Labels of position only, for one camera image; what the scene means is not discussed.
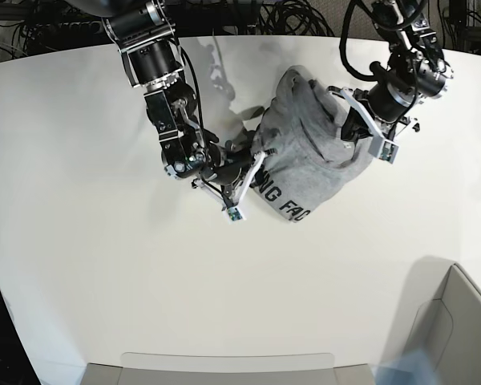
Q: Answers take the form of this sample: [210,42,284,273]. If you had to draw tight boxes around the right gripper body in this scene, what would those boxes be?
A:
[191,140,275,211]

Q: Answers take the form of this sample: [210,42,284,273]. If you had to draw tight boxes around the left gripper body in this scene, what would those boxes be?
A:
[328,83,421,139]

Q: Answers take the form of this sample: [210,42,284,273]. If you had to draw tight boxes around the grey T-shirt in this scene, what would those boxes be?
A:
[251,66,373,223]

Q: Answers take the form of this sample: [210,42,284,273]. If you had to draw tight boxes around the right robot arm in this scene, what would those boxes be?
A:
[71,1,272,221]

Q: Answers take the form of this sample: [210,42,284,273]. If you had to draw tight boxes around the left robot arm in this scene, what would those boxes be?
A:
[339,1,453,140]

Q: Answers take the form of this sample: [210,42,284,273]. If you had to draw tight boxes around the grey bin right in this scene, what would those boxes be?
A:
[406,264,481,384]

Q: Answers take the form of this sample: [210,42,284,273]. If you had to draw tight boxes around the grey tray bottom edge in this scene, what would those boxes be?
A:
[81,352,375,384]

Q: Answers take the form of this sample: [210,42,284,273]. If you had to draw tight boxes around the blue translucent object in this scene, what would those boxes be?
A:
[373,349,439,385]

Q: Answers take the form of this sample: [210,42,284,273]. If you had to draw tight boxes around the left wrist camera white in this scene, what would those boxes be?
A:
[369,136,399,164]

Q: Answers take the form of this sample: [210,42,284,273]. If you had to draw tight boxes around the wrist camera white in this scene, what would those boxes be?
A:
[223,205,246,223]
[369,136,399,164]

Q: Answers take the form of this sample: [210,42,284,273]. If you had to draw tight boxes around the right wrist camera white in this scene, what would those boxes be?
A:
[223,205,246,223]

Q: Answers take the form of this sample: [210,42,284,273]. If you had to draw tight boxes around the black cable bundle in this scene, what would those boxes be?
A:
[260,0,336,38]

